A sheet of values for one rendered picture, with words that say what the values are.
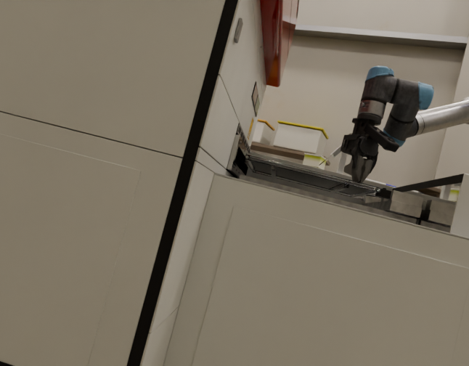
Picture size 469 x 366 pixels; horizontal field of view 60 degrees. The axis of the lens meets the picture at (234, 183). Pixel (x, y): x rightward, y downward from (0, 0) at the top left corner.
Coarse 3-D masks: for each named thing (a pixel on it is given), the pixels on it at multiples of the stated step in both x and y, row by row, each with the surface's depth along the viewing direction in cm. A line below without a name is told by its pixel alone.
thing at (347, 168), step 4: (360, 156) 118; (352, 160) 120; (360, 160) 118; (348, 164) 122; (356, 164) 118; (360, 164) 118; (344, 168) 123; (348, 168) 121; (352, 168) 118; (356, 168) 118; (360, 168) 118; (348, 172) 121; (352, 172) 119; (356, 172) 118; (360, 172) 119; (352, 176) 119; (356, 176) 118; (352, 180) 119; (356, 180) 119
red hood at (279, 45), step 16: (272, 0) 89; (288, 0) 102; (272, 16) 97; (288, 16) 113; (272, 32) 105; (288, 32) 127; (272, 48) 116; (288, 48) 144; (272, 64) 128; (272, 80) 144
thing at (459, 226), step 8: (464, 176) 89; (464, 184) 89; (464, 192) 89; (464, 200) 89; (456, 208) 89; (464, 208) 89; (456, 216) 89; (464, 216) 89; (456, 224) 89; (464, 224) 89; (456, 232) 89; (464, 232) 89
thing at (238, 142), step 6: (234, 138) 106; (240, 138) 108; (234, 144) 106; (240, 144) 111; (234, 150) 106; (240, 150) 118; (246, 150) 130; (234, 156) 106; (228, 162) 106; (234, 162) 109; (228, 168) 106; (234, 168) 112; (246, 168) 149; (234, 174) 120
